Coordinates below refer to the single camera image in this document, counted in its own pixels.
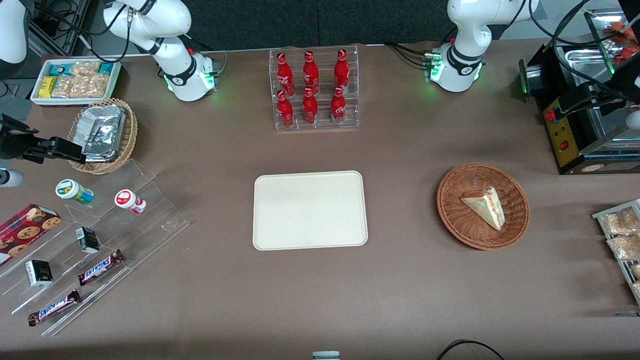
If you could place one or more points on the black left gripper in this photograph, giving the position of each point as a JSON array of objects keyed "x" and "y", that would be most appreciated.
[{"x": 618, "y": 83}]

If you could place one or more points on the yellow snack packet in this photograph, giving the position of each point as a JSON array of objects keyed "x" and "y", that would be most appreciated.
[{"x": 47, "y": 87}]

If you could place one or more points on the silver foil packet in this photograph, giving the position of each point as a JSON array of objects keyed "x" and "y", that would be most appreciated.
[
  {"x": 102, "y": 147},
  {"x": 100, "y": 117}
]

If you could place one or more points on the brown Snickers bar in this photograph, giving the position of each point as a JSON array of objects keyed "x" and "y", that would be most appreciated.
[
  {"x": 54, "y": 308},
  {"x": 100, "y": 267}
]

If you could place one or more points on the dark metal equipment rack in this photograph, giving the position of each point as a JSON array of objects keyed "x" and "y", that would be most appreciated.
[{"x": 60, "y": 30}]

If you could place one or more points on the small grey box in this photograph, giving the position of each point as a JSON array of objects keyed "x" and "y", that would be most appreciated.
[{"x": 326, "y": 356}]

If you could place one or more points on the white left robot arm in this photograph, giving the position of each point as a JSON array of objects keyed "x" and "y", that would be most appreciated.
[{"x": 457, "y": 65}]

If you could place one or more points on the small black drink carton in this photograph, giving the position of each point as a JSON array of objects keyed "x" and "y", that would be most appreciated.
[
  {"x": 88, "y": 240},
  {"x": 39, "y": 273}
]

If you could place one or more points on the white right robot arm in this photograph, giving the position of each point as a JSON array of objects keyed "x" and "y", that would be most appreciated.
[{"x": 175, "y": 55}]

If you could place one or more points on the green lid yogurt cup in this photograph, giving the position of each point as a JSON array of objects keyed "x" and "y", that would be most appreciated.
[{"x": 72, "y": 190}]

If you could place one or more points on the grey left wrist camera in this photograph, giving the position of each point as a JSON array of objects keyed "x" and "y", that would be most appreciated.
[{"x": 634, "y": 120}]

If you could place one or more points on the clear bag of nuts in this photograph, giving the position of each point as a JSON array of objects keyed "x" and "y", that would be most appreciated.
[
  {"x": 85, "y": 68},
  {"x": 94, "y": 86},
  {"x": 65, "y": 86}
]

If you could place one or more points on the red lid yogurt cup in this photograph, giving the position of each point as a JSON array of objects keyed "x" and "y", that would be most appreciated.
[{"x": 127, "y": 200}]

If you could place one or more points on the clear bag of crackers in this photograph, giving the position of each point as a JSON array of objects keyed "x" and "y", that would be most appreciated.
[
  {"x": 625, "y": 246},
  {"x": 622, "y": 221},
  {"x": 636, "y": 271},
  {"x": 637, "y": 290}
]

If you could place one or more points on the clear acrylic stepped shelf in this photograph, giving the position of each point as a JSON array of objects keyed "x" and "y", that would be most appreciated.
[{"x": 150, "y": 225}]

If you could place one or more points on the steel warmer pan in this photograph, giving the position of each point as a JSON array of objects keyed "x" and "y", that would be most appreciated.
[
  {"x": 605, "y": 127},
  {"x": 585, "y": 62}
]

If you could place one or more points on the white rectangular snack tray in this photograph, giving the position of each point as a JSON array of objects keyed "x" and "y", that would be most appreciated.
[{"x": 36, "y": 97}]

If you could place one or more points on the light tan wicker basket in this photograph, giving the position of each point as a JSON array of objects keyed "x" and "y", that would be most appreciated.
[{"x": 131, "y": 135}]

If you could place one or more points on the beige rectangular serving tray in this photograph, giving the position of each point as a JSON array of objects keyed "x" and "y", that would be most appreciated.
[{"x": 310, "y": 210}]

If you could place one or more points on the brown round wicker basket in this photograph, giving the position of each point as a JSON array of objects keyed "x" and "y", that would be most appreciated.
[{"x": 457, "y": 220}]

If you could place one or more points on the black glass food warmer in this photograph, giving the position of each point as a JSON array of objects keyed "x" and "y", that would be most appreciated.
[{"x": 567, "y": 145}]

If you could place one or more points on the clear acrylic bottle rack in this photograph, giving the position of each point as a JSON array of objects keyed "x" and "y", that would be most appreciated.
[{"x": 322, "y": 125}]

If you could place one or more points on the small blue object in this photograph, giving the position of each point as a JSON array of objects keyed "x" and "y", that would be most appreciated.
[{"x": 629, "y": 315}]

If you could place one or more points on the teal snack packet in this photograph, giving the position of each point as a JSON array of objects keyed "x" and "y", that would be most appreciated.
[
  {"x": 60, "y": 69},
  {"x": 106, "y": 68}
]

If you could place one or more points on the red plaid cookie box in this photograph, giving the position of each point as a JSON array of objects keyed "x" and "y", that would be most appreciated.
[{"x": 25, "y": 232}]

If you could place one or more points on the triangular sandwich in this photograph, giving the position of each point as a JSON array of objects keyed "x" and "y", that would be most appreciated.
[{"x": 487, "y": 207}]

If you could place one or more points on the red cola bottle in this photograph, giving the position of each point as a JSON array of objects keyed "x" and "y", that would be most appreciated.
[
  {"x": 285, "y": 75},
  {"x": 311, "y": 75},
  {"x": 285, "y": 112},
  {"x": 342, "y": 72},
  {"x": 310, "y": 110},
  {"x": 338, "y": 109}
]

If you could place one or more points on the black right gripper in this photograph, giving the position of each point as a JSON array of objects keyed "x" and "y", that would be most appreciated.
[{"x": 13, "y": 142}]

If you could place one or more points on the red food in warmer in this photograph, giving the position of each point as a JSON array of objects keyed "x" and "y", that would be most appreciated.
[{"x": 625, "y": 47}]

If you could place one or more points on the grey metal snack tray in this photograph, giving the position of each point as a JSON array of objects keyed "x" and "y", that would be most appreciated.
[{"x": 602, "y": 216}]

